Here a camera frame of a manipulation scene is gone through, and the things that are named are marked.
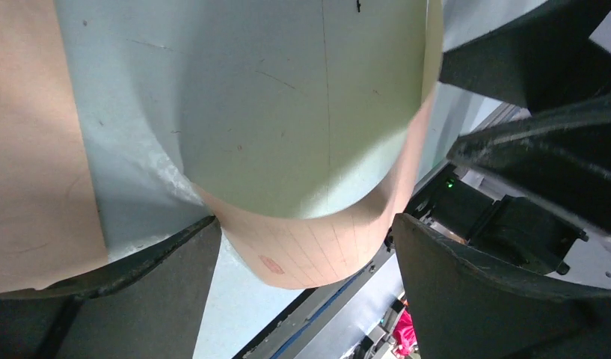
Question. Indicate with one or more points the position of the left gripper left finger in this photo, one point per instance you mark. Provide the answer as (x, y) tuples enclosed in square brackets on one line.
[(147, 305)]

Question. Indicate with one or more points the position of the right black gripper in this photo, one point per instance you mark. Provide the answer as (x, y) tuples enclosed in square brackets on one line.
[(560, 158)]

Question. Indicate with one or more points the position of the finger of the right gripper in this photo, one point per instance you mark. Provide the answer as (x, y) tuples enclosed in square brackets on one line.
[(542, 60)]

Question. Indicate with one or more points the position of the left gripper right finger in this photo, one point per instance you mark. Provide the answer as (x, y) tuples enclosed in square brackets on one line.
[(467, 304)]

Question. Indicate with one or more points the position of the tan paper envelope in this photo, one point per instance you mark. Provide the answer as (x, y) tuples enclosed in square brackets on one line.
[(49, 223)]

